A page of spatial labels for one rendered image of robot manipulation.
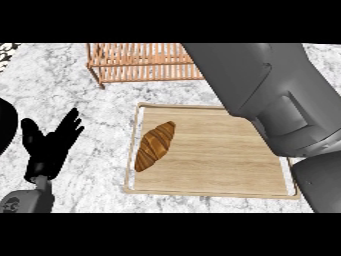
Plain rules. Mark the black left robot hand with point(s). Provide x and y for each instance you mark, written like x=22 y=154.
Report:
x=50 y=146

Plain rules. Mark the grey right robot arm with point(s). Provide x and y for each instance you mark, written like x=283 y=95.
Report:
x=277 y=100

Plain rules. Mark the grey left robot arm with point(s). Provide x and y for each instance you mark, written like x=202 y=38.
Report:
x=28 y=200

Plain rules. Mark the pale wooden tray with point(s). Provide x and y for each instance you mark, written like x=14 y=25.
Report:
x=212 y=156

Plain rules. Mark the brown croissant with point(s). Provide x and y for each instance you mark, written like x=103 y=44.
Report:
x=155 y=146

